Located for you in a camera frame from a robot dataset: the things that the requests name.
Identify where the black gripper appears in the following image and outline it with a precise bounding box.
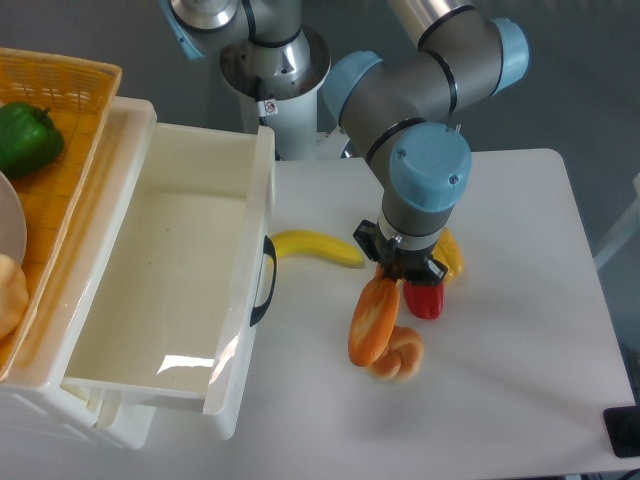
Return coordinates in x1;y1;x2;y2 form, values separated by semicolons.
353;220;448;286

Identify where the long orange bread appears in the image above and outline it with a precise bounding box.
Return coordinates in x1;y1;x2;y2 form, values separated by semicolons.
348;276;400;367

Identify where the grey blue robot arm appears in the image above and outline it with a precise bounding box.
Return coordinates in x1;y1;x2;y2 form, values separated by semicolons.
160;1;529;286

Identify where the round knotted bread roll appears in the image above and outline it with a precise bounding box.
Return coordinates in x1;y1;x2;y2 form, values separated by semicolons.
366;326;424;381

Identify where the upper white drawer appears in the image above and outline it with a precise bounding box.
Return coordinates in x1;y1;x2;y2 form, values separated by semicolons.
60;122;277;417

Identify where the white drawer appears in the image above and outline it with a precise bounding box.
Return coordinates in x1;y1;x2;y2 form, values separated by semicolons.
60;122;277;417
62;383;156;450

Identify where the white drawer cabinet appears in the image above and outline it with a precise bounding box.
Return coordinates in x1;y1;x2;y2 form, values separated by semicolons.
0;96;277;451

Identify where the lower white drawer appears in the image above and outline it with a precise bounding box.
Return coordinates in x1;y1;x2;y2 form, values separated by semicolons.
62;383;156;450

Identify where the bread bun in basket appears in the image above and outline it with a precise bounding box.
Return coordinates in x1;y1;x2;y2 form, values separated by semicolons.
0;254;29;338

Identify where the red bell pepper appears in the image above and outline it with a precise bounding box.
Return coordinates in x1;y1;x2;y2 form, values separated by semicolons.
403;282;444;320

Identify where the yellow bell pepper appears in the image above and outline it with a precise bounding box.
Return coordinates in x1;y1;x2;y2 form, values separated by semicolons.
433;228;465;282

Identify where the yellow banana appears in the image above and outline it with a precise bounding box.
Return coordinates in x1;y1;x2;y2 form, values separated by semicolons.
271;229;365;268

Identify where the white object at right edge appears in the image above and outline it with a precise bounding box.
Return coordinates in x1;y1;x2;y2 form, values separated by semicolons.
593;175;639;270

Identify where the black device at edge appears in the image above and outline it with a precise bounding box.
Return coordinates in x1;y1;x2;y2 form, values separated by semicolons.
603;406;639;458

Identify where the yellow woven basket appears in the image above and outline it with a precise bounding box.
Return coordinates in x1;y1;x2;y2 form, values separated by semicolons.
1;47;122;379

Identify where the white plate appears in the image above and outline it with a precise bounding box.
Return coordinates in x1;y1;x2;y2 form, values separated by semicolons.
0;174;27;265

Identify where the green bell pepper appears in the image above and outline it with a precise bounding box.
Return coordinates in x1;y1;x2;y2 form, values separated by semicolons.
1;102;64;178

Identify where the black drawer handle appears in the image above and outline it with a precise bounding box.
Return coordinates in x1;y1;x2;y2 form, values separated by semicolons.
250;236;278;327

